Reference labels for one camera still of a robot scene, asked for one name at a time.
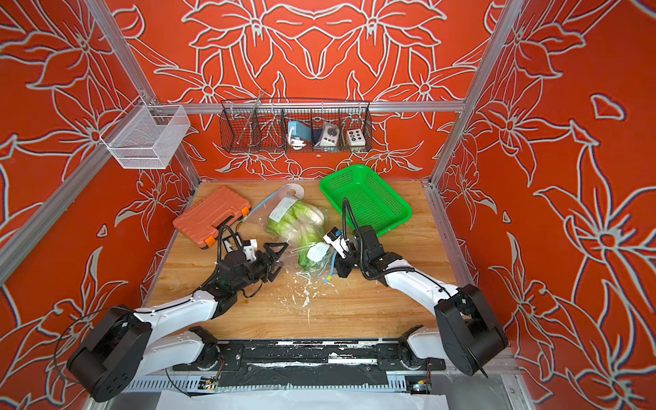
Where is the clear acrylic wall bin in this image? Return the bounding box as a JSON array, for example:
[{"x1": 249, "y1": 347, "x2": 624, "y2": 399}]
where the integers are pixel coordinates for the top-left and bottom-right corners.
[{"x1": 99, "y1": 95, "x2": 191, "y2": 170}]

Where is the white round dial device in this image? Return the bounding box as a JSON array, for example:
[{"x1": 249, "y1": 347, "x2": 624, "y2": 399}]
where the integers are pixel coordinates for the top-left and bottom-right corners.
[{"x1": 313, "y1": 122, "x2": 340, "y2": 148}]

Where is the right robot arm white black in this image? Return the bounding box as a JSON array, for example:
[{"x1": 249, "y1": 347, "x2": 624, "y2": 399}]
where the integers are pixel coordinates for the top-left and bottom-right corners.
[{"x1": 325, "y1": 199, "x2": 509, "y2": 376}]

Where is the green plastic basket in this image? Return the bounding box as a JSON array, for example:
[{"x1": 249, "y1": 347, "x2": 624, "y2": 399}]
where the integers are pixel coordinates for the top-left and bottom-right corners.
[{"x1": 319, "y1": 165, "x2": 413, "y2": 236}]

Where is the white button box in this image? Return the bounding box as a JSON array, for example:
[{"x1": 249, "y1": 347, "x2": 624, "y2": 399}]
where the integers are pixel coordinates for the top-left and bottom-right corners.
[{"x1": 345, "y1": 128, "x2": 367, "y2": 150}]

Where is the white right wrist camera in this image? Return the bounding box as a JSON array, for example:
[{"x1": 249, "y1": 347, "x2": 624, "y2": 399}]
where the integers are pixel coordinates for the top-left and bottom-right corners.
[{"x1": 323, "y1": 227, "x2": 350, "y2": 259}]

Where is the orange plastic tool case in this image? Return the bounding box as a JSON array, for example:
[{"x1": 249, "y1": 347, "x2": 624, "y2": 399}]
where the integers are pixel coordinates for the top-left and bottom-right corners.
[{"x1": 173, "y1": 186, "x2": 251, "y2": 249}]

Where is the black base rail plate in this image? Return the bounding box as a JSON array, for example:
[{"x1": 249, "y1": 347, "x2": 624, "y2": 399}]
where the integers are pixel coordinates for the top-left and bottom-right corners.
[{"x1": 168, "y1": 338, "x2": 447, "y2": 393}]

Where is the clear zip-top bag blue seal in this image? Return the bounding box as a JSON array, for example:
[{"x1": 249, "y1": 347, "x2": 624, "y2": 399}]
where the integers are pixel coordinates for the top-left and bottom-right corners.
[{"x1": 289, "y1": 227, "x2": 337, "y2": 282}]

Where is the chinese cabbage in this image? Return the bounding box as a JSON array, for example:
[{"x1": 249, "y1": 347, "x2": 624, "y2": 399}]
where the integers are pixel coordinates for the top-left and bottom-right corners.
[{"x1": 297, "y1": 230, "x2": 332, "y2": 274}]

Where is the blue white device in basket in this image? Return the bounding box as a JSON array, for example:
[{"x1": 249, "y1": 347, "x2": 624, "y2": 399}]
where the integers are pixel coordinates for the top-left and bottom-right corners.
[{"x1": 287, "y1": 121, "x2": 313, "y2": 150}]

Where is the black wire wall basket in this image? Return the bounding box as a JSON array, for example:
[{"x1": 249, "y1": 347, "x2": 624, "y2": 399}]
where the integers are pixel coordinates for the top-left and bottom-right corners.
[{"x1": 219, "y1": 97, "x2": 373, "y2": 154}]

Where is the white tape roll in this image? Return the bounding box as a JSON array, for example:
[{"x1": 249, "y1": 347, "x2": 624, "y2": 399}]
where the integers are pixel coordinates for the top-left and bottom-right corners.
[{"x1": 278, "y1": 183, "x2": 305, "y2": 200}]

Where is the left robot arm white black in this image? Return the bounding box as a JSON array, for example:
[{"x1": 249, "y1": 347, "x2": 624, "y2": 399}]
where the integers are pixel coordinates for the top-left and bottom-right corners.
[{"x1": 65, "y1": 242, "x2": 289, "y2": 402}]

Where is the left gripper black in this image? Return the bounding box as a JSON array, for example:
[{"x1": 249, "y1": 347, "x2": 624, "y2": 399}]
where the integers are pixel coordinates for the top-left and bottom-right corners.
[{"x1": 232, "y1": 243, "x2": 288, "y2": 297}]

